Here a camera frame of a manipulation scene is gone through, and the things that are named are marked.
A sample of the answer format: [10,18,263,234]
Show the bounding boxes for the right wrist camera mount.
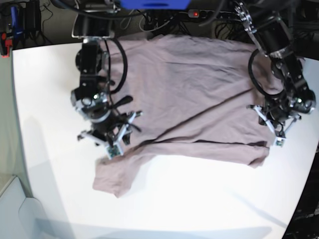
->
[77,111,143,160]

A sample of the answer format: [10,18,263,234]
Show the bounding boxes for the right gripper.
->
[89,112,135,147]

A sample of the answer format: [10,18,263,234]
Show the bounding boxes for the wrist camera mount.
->
[246,105,302,147]
[77,111,143,160]

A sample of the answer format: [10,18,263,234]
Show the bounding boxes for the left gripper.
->
[262,100,299,127]

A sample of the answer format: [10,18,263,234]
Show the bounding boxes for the red black clamp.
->
[0,23,13,58]

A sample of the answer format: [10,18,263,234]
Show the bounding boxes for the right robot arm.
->
[71,0,137,150]

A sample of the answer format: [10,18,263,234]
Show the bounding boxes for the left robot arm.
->
[202,0,317,126]

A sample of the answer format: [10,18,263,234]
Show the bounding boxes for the black power strip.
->
[187,9,240,21]

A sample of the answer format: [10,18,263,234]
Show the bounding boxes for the pink t-shirt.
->
[93,35,274,197]

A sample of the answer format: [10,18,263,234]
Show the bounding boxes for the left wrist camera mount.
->
[246,105,302,147]

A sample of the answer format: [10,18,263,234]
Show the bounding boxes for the blue box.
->
[120,0,191,9]

